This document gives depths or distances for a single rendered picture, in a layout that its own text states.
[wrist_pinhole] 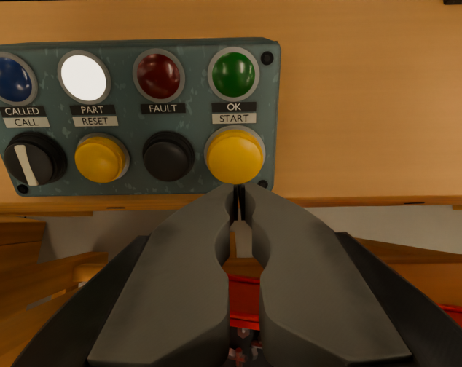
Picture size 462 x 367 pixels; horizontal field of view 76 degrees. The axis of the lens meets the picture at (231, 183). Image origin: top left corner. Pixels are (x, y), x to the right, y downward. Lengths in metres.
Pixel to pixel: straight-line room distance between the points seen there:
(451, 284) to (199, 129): 0.28
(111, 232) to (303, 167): 1.03
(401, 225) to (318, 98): 1.06
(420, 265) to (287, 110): 0.20
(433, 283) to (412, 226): 0.92
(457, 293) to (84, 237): 1.09
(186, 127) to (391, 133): 0.13
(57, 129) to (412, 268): 0.30
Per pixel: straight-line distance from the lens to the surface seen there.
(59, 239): 1.26
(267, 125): 0.15
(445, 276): 0.35
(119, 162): 0.16
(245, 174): 0.15
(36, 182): 0.18
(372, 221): 1.19
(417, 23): 0.25
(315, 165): 0.19
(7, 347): 0.39
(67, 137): 0.18
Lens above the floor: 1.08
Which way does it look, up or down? 83 degrees down
